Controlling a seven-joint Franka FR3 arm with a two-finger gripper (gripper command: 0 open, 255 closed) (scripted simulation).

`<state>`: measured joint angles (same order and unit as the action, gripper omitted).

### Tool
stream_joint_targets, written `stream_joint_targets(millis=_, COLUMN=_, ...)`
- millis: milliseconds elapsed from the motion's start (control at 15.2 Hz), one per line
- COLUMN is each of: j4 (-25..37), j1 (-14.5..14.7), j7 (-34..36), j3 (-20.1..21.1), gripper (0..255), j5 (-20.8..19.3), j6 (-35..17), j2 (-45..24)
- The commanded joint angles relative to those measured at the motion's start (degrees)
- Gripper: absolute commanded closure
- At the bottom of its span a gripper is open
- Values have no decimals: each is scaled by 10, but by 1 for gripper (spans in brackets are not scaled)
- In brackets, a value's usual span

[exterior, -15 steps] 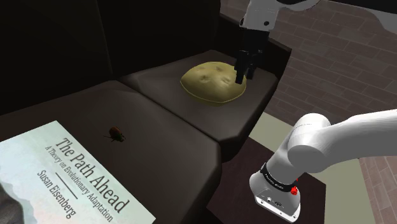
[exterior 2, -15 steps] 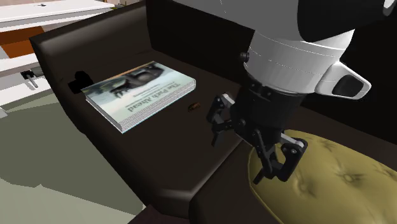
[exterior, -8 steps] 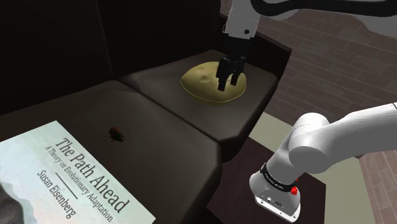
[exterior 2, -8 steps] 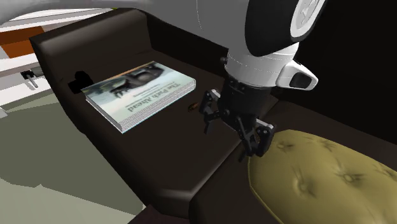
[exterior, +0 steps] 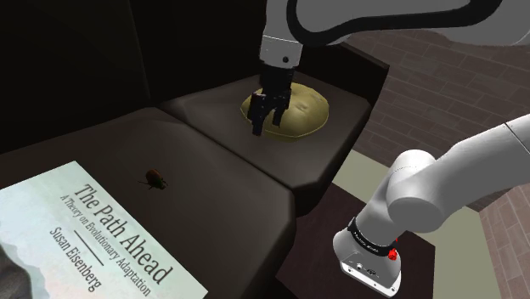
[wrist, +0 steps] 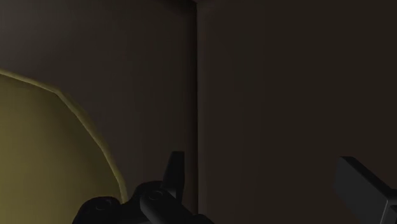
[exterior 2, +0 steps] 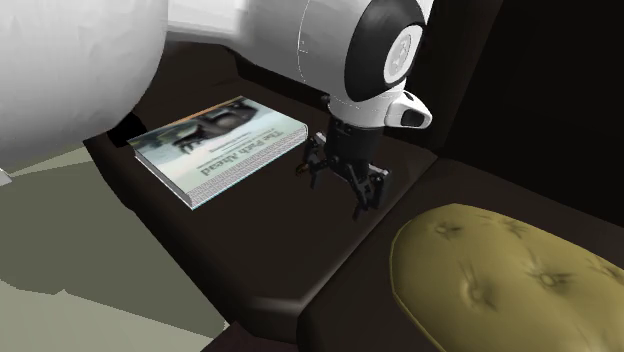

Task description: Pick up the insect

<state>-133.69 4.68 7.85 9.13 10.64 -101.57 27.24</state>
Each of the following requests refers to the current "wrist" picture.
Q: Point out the yellow round plate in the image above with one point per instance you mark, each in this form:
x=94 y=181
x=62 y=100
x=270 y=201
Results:
x=40 y=155

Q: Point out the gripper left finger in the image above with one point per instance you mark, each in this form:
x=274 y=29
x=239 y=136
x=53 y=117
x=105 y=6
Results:
x=161 y=201

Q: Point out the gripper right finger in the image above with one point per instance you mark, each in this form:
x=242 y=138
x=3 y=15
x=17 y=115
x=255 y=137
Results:
x=366 y=189

